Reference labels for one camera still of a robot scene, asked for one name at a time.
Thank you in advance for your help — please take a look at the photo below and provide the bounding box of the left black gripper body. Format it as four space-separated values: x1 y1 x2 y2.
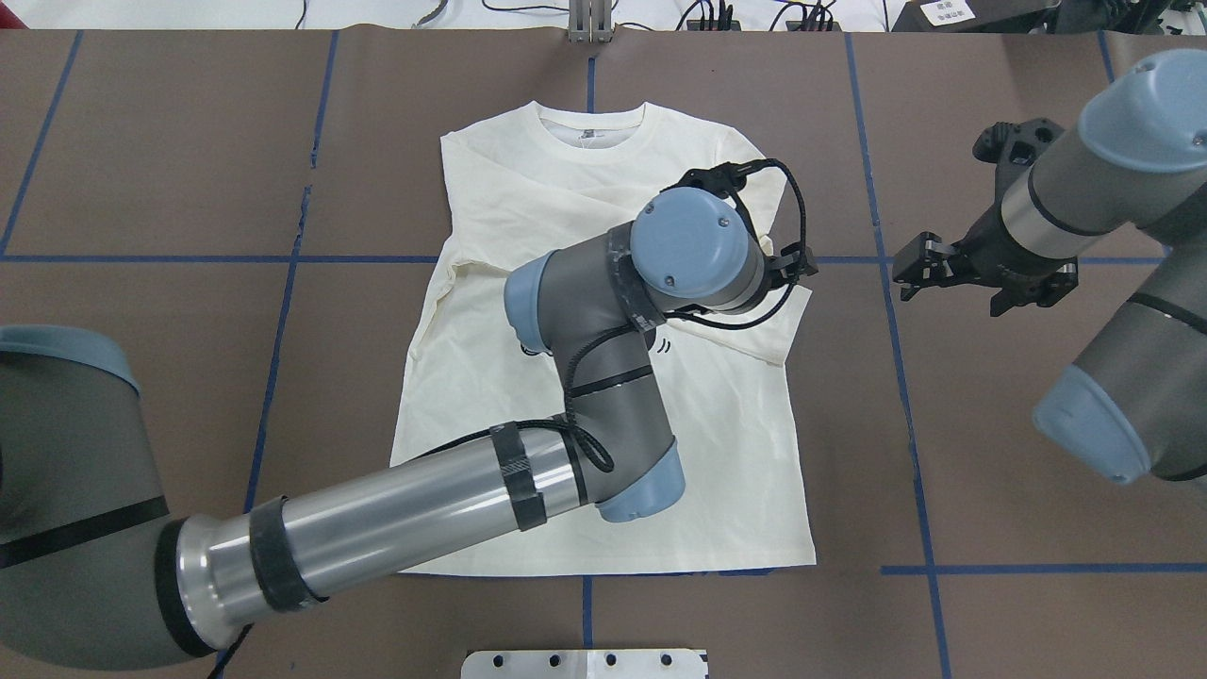
763 242 818 289

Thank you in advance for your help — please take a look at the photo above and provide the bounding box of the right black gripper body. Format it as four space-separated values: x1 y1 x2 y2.
940 205 1081 317

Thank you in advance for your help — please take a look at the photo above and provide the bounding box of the cream long-sleeve cat shirt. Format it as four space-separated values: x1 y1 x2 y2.
391 103 816 576

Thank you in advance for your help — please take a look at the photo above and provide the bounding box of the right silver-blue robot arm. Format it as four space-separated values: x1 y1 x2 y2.
891 48 1206 485

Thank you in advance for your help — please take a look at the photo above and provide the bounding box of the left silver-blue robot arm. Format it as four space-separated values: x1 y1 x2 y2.
2 175 818 671

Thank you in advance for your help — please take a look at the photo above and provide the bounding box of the black box with label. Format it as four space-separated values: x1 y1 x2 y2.
890 1 1061 34

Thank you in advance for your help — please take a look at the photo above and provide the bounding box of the orange black adapter box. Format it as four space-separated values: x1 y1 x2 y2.
676 1 740 33

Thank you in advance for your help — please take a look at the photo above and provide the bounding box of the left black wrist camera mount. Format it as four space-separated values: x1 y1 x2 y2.
667 158 772 206

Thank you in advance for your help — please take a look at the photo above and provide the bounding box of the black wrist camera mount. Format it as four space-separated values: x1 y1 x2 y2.
970 119 1066 197
667 158 772 206

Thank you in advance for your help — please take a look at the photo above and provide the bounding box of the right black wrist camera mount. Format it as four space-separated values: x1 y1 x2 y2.
970 119 1066 197

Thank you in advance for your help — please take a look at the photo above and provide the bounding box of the aluminium frame post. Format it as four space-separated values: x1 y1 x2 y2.
568 0 616 43

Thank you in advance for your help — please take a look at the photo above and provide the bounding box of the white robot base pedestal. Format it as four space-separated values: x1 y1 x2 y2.
460 648 710 678

